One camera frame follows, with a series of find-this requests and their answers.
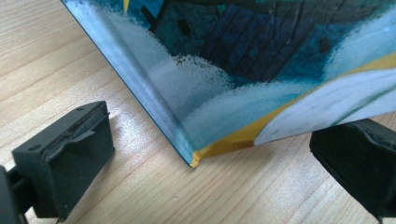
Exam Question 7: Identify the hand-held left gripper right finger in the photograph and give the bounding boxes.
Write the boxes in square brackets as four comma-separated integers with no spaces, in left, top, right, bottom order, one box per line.
[309,118,396,224]

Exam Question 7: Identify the colourful children's picture book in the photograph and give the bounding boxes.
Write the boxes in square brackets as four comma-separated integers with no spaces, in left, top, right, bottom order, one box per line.
[61,0,396,169]

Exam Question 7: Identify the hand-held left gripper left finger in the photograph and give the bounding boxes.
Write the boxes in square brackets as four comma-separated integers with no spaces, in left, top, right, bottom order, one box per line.
[11,100,116,222]

